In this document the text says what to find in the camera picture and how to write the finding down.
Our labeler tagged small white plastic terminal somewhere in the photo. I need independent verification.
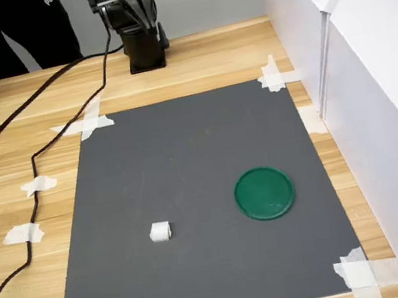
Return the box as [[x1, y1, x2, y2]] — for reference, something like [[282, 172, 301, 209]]
[[147, 219, 174, 246]]

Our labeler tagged round green lid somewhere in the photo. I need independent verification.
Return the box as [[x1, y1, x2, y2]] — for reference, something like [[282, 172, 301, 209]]
[[229, 161, 299, 227]]

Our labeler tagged white masking tape piece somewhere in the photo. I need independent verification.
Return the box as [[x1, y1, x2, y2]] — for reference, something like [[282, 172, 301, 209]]
[[330, 240, 398, 298], [19, 173, 60, 199], [45, 93, 118, 147], [298, 103, 330, 138], [253, 49, 307, 96], [0, 220, 46, 249]]

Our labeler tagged white partition panel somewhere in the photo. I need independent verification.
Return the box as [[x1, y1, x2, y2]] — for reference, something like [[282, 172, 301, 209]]
[[263, 0, 394, 123], [302, 0, 398, 298]]

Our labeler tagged dark grey mat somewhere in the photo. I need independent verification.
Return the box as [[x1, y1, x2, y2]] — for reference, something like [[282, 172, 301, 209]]
[[26, 65, 374, 298]]

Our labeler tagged white partition joining profile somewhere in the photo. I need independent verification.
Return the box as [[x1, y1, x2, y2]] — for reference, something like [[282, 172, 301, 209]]
[[298, 0, 397, 123]]

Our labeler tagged black cable with coloured wires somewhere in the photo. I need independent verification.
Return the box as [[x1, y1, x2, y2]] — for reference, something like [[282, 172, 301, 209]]
[[0, 44, 143, 176]]

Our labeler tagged black camera cable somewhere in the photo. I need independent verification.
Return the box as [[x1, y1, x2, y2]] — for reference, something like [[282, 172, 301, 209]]
[[0, 14, 160, 298]]

